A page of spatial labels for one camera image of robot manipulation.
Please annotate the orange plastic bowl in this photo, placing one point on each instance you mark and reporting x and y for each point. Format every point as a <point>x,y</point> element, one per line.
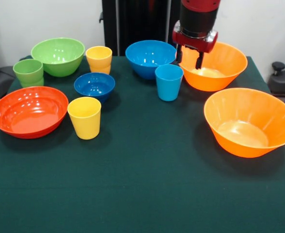
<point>250,114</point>
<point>225,63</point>

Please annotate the dark green tablecloth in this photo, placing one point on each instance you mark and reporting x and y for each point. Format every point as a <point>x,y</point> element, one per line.
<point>142,182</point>

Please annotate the red plastic bowl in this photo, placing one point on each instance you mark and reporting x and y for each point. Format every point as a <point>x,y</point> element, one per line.
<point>28,111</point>

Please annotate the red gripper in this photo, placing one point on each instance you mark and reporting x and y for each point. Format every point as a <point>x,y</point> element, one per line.
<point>193,42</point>

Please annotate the light blue plastic cup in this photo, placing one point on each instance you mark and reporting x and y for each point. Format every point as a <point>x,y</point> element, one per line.
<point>168,85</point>

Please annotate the green plastic bowl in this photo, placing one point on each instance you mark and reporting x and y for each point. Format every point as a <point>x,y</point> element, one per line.
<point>57,55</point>

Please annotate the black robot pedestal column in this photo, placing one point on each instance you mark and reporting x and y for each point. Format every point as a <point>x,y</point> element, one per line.
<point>137,24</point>

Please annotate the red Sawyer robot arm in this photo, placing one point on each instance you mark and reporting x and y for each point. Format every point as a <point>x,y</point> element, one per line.
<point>198,19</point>

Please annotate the green plastic cup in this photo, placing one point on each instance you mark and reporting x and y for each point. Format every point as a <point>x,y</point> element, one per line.
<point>28,70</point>
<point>32,84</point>

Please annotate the light blue plastic bowl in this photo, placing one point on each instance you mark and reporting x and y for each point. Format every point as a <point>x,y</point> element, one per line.
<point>149,53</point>

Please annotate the yellow plastic cup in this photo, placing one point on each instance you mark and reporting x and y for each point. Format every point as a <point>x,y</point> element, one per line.
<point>99,57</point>
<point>85,123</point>
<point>100,70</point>

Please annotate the dark blue plastic bowl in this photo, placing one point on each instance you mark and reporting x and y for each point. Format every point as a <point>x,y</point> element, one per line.
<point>94,85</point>

